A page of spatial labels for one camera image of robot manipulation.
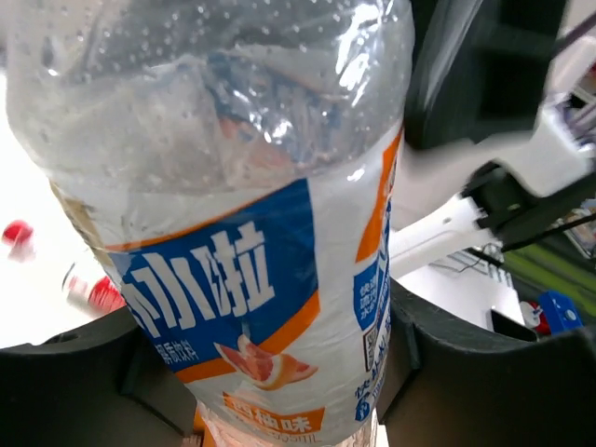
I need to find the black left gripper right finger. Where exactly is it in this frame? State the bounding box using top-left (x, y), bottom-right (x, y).
top-left (377, 281), bottom-right (595, 447)

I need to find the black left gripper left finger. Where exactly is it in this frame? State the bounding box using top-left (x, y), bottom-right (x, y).
top-left (1, 309), bottom-right (196, 446)

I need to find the clear bottle blue orange label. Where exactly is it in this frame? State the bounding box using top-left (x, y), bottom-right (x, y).
top-left (7, 1), bottom-right (414, 446)

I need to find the clear bottle red label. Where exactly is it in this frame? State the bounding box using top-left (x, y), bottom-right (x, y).
top-left (1, 220), bottom-right (126, 318)

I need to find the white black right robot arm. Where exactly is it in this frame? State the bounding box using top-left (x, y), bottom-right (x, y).
top-left (380, 1), bottom-right (595, 446)

